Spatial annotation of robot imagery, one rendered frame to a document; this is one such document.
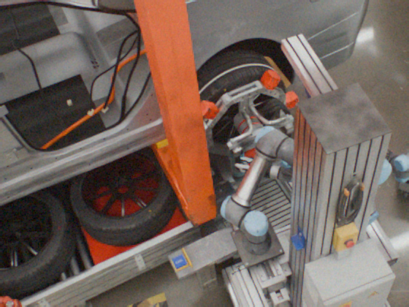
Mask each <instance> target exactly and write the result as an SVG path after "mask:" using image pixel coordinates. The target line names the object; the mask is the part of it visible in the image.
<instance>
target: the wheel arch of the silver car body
mask: <svg viewBox="0 0 409 307"><path fill-rule="evenodd" d="M280 44H281V42H279V41H277V40H275V39H273V38H269V37H249V38H245V39H242V40H240V41H238V42H233V43H232V44H230V45H227V46H226V47H224V48H222V49H220V50H218V51H217V53H215V54H213V56H214V57H215V56H217V55H219V54H222V53H226V52H227V51H229V50H238V49H248V50H254V51H256V52H257V53H260V54H262V55H263V56H267V57H269V58H271V59H272V60H273V61H274V62H275V64H276V66H277V67H278V69H279V70H280V71H281V72H282V73H283V75H284V76H286V77H287V80H288V81H289V82H290V84H292V85H293V84H294V81H295V77H296V72H295V71H294V69H293V67H292V65H291V63H290V62H289V60H288V59H287V57H286V55H284V53H283V51H282V49H281V47H280ZM211 57H212V56H211ZM211 57H209V58H211ZM209 58H208V59H209ZM198 70H199V69H198ZM198 70H197V71H198Z"/></svg>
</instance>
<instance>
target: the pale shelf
mask: <svg viewBox="0 0 409 307"><path fill-rule="evenodd" d="M231 231H232V227H231V225H229V226H228V227H225V228H223V229H222V230H218V231H216V232H215V233H213V234H212V235H209V236H207V237H205V238H203V239H201V240H198V241H196V242H193V243H191V244H189V245H187V246H186V247H185V248H184V249H185V251H186V253H187V255H188V258H189V260H190V262H191V264H192V268H191V267H190V265H189V264H188V265H189V266H188V267H186V268H183V269H182V270H179V271H176V270H175V268H174V266H173V264H172V259H173V258H175V257H177V256H179V255H181V254H184V253H183V249H180V250H178V251H175V252H173V253H171V254H168V255H167V256H168V259H169V261H170V262H171V264H172V267H173V268H174V270H175V272H176V275H177V277H178V279H179V281H180V280H183V279H185V278H187V277H189V276H191V275H193V274H195V273H196V272H198V271H200V270H202V269H204V268H206V267H209V266H211V265H213V264H215V263H217V262H219V261H221V260H223V259H224V258H226V257H228V256H230V255H232V254H235V253H237V252H238V250H237V247H236V245H235V243H234V241H233V240H232V237H231V235H230V232H231ZM184 256H185V255H184ZM185 257H186V256H185ZM186 261H187V259H186ZM187 262H188V261H187Z"/></svg>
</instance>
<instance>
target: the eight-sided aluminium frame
mask: <svg viewBox="0 0 409 307"><path fill-rule="evenodd" d="M260 93H262V94H266V95H268V96H273V97H275V98H276V99H279V100H280V101H281V102H283V103H284V104H285V105H286V99H287V98H286V94H284V93H283V90H282V89H281V88H279V87H275V89H274V90H271V89H266V87H265V85H264V84H263V83H262V82H261V81H256V82H253V83H251V84H248V85H246V86H243V87H241V88H238V89H235V90H233V91H232V92H229V93H226V94H224V95H223V96H222V97H220V99H219V100H218V101H217V103H216V105H215V106H216V107H217V108H218V110H219V112H218V114H217V115H216V116H215V118H214V119H213V120H210V119H206V118H204V119H203V122H204V132H205V137H206V143H207V152H210V153H214V154H222V156H229V157H230V155H229V152H230V150H229V149H228V148H227V147H226V145H223V144H218V143H214V142H213V133H212V128H213V127H214V125H215V124H216V123H217V122H218V120H219V119H220V118H221V117H222V115H223V114H224V113H225V112H226V111H227V110H228V108H229V107H230V106H231V105H234V103H236V102H239V101H240V100H243V99H247V98H249V97H250V96H254V95H256V94H260ZM284 115H286V114H285V113H284V112H283V111H282V110H278V111H276V113H275V114H274V116H272V117H271V119H270V121H274V120H277V119H279V118H282V117H283V116H284ZM240 147H241V149H243V150H244V152H245V151H248V150H250V149H252V148H251V147H250V146H249V145H248V144H247V143H245V144H242V145H240Z"/></svg>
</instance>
